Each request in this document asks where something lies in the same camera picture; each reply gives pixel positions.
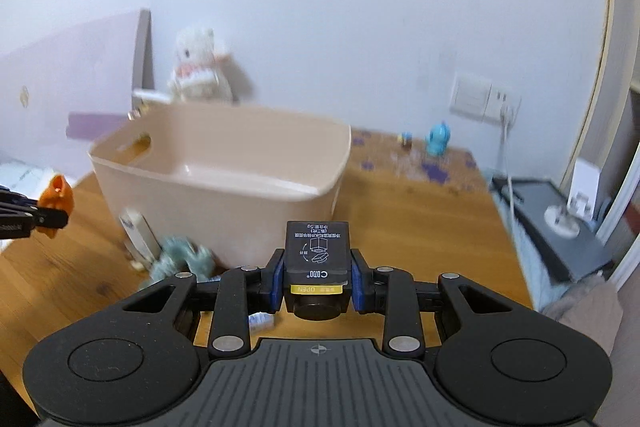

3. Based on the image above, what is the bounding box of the teal dinosaur toy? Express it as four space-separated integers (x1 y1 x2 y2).
149 236 217 284

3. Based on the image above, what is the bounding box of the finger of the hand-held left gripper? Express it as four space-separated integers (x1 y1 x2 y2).
0 188 70 229

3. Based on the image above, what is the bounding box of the blue figurine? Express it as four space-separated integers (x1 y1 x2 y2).
425 121 454 158

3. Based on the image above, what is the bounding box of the beige plastic storage basket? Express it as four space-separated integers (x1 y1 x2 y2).
89 102 352 271

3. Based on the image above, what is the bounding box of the grey cloth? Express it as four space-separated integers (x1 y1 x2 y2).
541 278 625 360

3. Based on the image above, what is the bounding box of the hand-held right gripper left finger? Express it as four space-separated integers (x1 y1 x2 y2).
122 249 286 359

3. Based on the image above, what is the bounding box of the white adapter box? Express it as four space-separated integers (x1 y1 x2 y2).
567 157 602 219

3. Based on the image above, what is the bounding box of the white tube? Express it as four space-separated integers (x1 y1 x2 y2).
120 208 162 269

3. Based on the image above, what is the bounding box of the white wall socket panel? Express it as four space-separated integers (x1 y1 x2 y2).
449 73 522 124

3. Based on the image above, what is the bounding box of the dark grey side table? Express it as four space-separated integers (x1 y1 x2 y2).
491 177 617 284

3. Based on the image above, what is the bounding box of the white round charger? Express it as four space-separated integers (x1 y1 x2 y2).
544 204 582 234

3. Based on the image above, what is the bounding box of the purple headboard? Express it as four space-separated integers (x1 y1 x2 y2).
0 9 152 180

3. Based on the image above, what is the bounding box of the white power cable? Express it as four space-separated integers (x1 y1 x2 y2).
492 104 520 212

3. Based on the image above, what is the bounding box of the black box with yellow label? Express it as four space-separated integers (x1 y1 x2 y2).
282 221 351 321

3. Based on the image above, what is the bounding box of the orange toy figure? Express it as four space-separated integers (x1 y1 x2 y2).
38 174 76 239

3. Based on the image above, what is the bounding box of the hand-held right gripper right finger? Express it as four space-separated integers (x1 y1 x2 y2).
350 249 508 359

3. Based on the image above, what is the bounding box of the white plush toy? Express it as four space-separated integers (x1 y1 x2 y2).
166 27 236 106

